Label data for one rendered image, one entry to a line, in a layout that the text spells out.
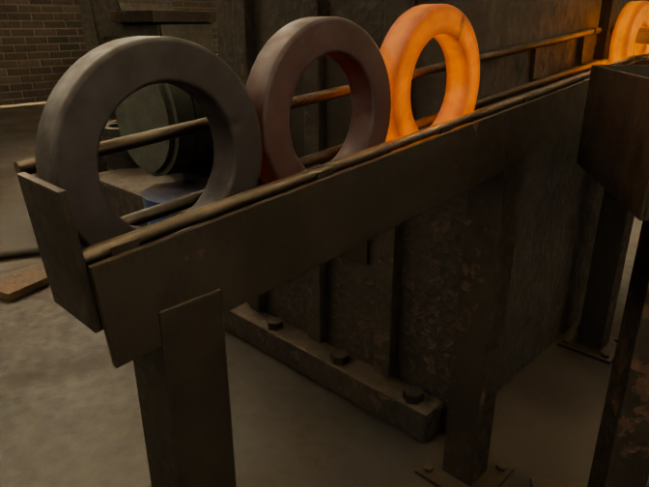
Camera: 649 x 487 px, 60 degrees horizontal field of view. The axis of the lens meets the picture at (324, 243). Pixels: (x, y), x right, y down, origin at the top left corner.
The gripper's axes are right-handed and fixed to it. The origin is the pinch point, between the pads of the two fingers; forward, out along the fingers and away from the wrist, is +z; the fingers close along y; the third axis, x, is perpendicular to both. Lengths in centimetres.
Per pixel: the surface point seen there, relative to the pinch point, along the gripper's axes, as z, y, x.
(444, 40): 1, -69, 0
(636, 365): -28, -55, -39
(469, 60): -1, -66, -2
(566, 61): 6.2, -16.6, -5.1
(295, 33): -1, -95, 2
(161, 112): 116, -41, -32
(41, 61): 602, 107, -84
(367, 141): -2, -85, -9
